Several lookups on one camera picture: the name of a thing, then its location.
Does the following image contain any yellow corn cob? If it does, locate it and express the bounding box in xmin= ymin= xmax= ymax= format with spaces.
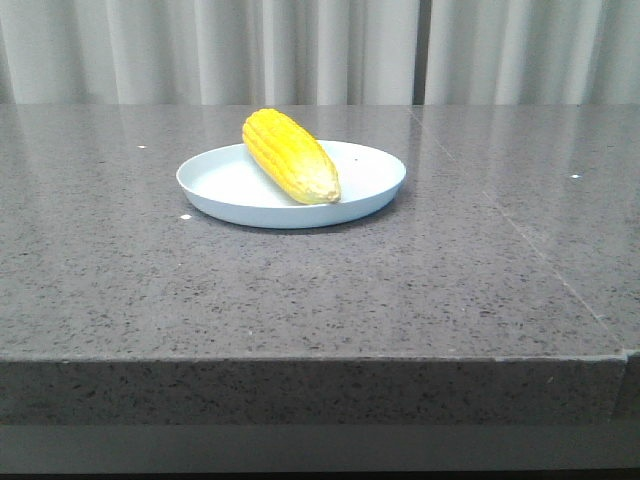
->
xmin=242 ymin=108 xmax=341 ymax=205

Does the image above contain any light blue round plate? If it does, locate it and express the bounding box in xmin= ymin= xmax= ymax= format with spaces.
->
xmin=176 ymin=140 xmax=406 ymax=229

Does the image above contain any grey pleated curtain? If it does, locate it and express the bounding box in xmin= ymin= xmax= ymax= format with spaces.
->
xmin=1 ymin=1 xmax=639 ymax=105

